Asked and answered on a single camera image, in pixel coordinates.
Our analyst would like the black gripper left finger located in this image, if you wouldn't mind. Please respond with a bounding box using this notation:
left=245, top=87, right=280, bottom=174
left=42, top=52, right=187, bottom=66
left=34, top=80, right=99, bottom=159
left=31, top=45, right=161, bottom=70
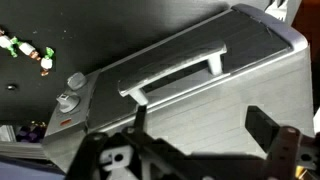
left=133, top=106, right=147, bottom=132

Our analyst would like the candy green brown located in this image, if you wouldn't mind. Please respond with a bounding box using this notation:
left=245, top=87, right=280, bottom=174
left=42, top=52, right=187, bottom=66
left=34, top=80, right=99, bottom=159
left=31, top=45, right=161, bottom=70
left=0, top=29, right=17, bottom=58
left=18, top=42, right=41, bottom=61
left=40, top=47, right=54, bottom=76

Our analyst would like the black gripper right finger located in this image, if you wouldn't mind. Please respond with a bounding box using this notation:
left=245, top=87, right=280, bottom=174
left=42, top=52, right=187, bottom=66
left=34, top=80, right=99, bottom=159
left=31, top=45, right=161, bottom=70
left=245, top=106, right=280, bottom=150

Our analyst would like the grey toaster oven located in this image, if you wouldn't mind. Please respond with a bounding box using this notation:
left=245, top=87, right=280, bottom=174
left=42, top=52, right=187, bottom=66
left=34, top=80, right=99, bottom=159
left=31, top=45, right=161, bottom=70
left=43, top=4, right=314, bottom=171

